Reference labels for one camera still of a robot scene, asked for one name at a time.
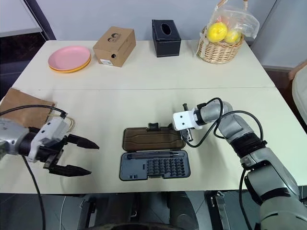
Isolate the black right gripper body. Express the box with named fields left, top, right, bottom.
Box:
left=179, top=103, right=194, bottom=142

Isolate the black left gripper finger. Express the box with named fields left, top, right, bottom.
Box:
left=64, top=133, right=100, bottom=150
left=48, top=164, right=93, bottom=178

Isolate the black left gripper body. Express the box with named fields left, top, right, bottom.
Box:
left=38, top=134, right=71, bottom=172

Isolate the dark screwdriver bit case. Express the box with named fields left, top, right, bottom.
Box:
left=118, top=126, right=192, bottom=182

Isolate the brown paper bag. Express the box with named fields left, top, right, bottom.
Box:
left=0, top=87, right=76, bottom=133

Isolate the yellow plate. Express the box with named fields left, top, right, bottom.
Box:
left=48, top=57, right=93, bottom=74

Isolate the black tissue box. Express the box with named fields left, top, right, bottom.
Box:
left=151, top=19, right=182, bottom=58

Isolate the pink plate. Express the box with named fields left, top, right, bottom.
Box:
left=47, top=46, right=92, bottom=69

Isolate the wicker basket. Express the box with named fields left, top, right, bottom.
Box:
left=196, top=0, right=249, bottom=65

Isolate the brown cardboard box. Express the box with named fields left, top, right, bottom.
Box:
left=92, top=26, right=137, bottom=69

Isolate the large yellow fruit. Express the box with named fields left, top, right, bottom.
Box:
left=207, top=22, right=228, bottom=44

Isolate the small yellow fruit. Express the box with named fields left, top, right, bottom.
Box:
left=224, top=29, right=242, bottom=44

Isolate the beige chair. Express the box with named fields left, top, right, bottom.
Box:
left=288, top=60, right=307, bottom=126

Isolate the clear plastic bag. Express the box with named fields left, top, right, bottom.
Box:
left=208, top=0, right=261, bottom=44

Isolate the white panel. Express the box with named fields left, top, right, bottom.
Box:
left=0, top=0, right=43, bottom=38

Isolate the grey cabinet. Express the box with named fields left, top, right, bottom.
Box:
left=249, top=0, right=307, bottom=71

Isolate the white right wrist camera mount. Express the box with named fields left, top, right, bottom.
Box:
left=172, top=108, right=199, bottom=132

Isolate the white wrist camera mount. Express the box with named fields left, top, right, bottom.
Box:
left=27, top=116, right=70, bottom=164
left=172, top=108, right=199, bottom=132

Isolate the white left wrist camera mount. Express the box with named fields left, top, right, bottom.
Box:
left=27, top=116, right=70, bottom=164

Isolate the dark screwdriver handle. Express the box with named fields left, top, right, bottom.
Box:
left=126, top=152, right=181, bottom=161

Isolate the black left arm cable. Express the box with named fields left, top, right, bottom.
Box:
left=0, top=105, right=68, bottom=230

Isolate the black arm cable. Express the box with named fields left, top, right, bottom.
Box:
left=0, top=105, right=68, bottom=230
left=186, top=97, right=268, bottom=230

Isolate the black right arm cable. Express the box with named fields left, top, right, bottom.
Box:
left=186, top=97, right=268, bottom=230

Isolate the black bracket with silver edge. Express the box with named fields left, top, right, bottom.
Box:
left=203, top=190, right=242, bottom=230

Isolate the dark post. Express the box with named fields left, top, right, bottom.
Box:
left=23, top=0, right=57, bottom=41

